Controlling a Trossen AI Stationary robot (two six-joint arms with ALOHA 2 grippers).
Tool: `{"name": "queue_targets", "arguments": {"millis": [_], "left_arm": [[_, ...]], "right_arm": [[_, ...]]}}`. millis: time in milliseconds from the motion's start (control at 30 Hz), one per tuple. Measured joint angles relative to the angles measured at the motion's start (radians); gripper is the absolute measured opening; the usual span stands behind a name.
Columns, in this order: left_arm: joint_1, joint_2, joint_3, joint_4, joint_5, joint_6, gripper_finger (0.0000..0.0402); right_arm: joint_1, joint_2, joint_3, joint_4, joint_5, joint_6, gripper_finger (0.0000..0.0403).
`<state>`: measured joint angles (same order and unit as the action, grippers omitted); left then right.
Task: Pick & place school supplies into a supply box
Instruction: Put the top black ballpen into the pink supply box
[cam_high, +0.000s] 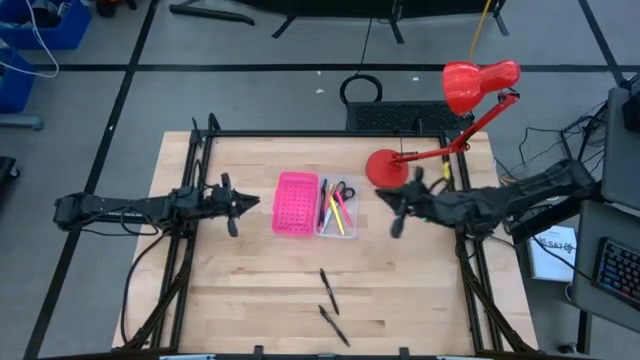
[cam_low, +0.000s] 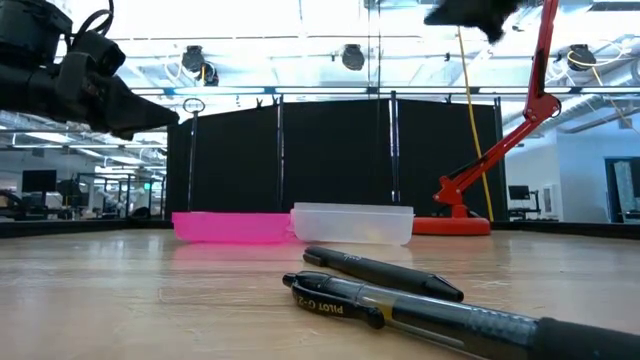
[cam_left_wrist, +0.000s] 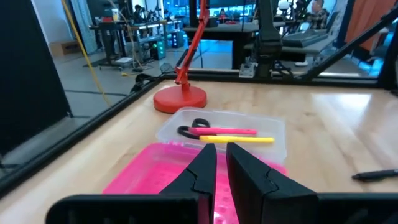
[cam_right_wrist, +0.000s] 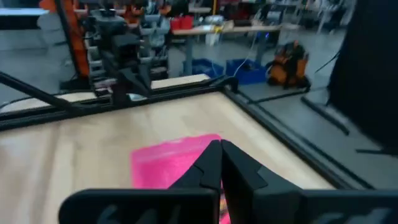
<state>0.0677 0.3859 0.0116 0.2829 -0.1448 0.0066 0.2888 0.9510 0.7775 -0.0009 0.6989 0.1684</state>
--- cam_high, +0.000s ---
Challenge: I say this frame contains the pink highlighter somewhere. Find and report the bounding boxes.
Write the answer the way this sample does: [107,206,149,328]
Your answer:
[333,190,354,227]

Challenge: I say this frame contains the white booklet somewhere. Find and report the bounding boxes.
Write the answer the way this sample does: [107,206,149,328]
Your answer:
[527,224,578,284]

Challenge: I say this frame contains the black partition screen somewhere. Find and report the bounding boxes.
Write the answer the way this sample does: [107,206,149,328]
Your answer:
[234,0,510,45]

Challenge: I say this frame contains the red desk lamp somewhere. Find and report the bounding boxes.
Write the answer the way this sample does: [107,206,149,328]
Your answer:
[364,59,522,191]

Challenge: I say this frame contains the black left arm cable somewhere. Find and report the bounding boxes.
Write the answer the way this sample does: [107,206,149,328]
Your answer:
[119,232,169,346]

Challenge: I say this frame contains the clear plastic supply box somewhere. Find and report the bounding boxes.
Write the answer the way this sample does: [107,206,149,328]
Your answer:
[315,172,359,240]

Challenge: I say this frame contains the black cable bundle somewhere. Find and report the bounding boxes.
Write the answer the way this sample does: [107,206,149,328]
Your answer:
[492,97,609,174]

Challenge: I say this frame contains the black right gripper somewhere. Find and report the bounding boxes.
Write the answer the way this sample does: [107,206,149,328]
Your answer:
[375,167,441,239]

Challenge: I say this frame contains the pink pencil with yellow end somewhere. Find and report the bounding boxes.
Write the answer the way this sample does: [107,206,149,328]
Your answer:
[323,182,335,221]

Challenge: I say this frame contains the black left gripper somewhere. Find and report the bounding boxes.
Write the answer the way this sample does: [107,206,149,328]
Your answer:
[199,172,261,238]

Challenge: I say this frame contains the grey desk with keyboard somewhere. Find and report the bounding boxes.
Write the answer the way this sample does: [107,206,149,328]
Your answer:
[569,199,640,334]

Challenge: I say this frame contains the yellow cable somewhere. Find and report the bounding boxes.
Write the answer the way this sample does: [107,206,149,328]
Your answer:
[467,0,494,64]

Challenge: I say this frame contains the yellow highlighter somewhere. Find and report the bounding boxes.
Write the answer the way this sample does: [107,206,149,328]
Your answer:
[328,196,347,236]

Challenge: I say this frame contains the black coiled cable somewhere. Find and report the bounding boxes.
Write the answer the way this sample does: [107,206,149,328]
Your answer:
[338,17,385,107]

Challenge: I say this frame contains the black metal table frame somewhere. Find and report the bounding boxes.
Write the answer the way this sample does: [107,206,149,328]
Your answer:
[117,113,539,357]

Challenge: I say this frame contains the white cable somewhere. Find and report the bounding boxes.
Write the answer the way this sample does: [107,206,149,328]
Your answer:
[0,0,60,80]

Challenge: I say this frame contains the black handled scissors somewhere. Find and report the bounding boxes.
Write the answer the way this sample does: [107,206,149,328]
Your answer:
[333,180,357,202]

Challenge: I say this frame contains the grey metal base bar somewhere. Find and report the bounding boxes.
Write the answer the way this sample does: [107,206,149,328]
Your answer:
[0,114,45,131]

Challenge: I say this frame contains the pink plastic box lid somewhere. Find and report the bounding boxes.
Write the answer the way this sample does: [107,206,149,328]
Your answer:
[272,171,320,236]

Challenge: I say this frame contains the backlit computer keyboard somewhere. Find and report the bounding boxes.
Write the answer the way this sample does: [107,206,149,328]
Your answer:
[592,237,640,311]

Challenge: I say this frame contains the black perforated metal panel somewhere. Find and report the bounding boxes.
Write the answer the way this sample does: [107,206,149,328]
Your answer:
[344,99,475,134]

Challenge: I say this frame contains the blue plastic bin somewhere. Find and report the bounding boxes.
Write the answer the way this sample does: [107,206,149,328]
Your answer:
[0,0,93,51]
[0,47,36,115]

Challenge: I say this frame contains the black metal floor bar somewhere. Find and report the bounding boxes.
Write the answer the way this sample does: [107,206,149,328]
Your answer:
[168,3,255,26]

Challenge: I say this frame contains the black pen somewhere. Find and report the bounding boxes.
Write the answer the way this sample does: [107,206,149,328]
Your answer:
[319,178,329,229]
[318,304,351,348]
[319,267,341,317]

